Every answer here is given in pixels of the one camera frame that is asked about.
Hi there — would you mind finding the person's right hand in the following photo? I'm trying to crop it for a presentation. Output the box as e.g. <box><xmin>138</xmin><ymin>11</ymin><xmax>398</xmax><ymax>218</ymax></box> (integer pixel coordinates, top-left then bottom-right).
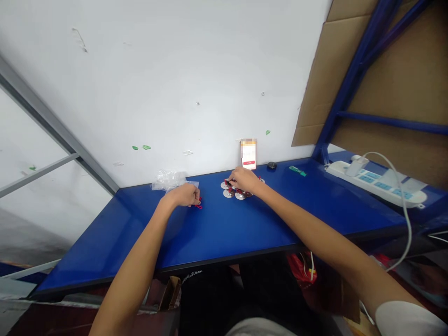
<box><xmin>228</xmin><ymin>167</ymin><xmax>263</xmax><ymax>195</ymax></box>

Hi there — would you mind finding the blue metal shelf frame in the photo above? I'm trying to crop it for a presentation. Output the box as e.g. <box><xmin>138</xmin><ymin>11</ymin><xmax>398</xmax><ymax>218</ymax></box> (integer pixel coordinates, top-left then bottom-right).
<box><xmin>310</xmin><ymin>0</ymin><xmax>448</xmax><ymax>165</ymax></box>

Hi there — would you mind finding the pile of silver disc pendants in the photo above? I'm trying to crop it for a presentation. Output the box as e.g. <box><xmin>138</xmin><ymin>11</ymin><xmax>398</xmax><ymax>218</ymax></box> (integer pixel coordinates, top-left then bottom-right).
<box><xmin>220</xmin><ymin>176</ymin><xmax>266</xmax><ymax>201</ymax></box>

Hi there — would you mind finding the white cable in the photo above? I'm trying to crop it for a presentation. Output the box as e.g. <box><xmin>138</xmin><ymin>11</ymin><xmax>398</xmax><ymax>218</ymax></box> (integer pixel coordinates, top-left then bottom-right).
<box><xmin>360</xmin><ymin>151</ymin><xmax>412</xmax><ymax>273</ymax></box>

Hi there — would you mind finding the pile of clear plastic bags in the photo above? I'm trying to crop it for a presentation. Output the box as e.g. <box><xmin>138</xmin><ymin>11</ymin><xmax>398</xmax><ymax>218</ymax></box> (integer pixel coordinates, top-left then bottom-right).
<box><xmin>151</xmin><ymin>169</ymin><xmax>200</xmax><ymax>192</ymax></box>

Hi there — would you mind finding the brown cardboard sheet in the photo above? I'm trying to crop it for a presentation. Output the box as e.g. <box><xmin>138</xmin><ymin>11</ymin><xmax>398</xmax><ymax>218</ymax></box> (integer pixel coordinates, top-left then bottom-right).
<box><xmin>291</xmin><ymin>0</ymin><xmax>448</xmax><ymax>189</ymax></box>

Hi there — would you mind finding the white charger plug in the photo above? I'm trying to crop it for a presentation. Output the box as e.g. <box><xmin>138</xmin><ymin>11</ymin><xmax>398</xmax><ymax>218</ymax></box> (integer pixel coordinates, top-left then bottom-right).
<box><xmin>345</xmin><ymin>155</ymin><xmax>370</xmax><ymax>178</ymax></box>

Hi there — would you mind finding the smartphone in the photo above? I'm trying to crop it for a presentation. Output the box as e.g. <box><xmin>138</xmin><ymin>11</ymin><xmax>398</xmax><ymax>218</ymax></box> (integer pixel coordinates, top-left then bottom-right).
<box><xmin>240</xmin><ymin>138</ymin><xmax>258</xmax><ymax>171</ymax></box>

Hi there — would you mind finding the person's left hand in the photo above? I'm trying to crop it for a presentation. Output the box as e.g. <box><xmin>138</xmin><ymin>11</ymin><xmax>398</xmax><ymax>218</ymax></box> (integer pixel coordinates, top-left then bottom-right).
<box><xmin>166</xmin><ymin>183</ymin><xmax>202</xmax><ymax>208</ymax></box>

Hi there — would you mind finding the person's body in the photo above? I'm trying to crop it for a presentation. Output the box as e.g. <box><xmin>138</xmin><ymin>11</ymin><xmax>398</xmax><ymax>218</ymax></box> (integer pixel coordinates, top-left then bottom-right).
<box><xmin>176</xmin><ymin>257</ymin><xmax>350</xmax><ymax>336</ymax></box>

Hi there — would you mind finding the red plastic bag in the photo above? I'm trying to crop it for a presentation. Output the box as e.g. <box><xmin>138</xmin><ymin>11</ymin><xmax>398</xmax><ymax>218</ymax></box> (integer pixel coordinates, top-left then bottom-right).
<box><xmin>287</xmin><ymin>250</ymin><xmax>318</xmax><ymax>288</ymax></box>

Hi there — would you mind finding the white power strip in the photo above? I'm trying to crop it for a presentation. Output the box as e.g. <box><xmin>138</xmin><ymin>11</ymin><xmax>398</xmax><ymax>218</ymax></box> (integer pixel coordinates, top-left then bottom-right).
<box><xmin>323</xmin><ymin>154</ymin><xmax>428</xmax><ymax>209</ymax></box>

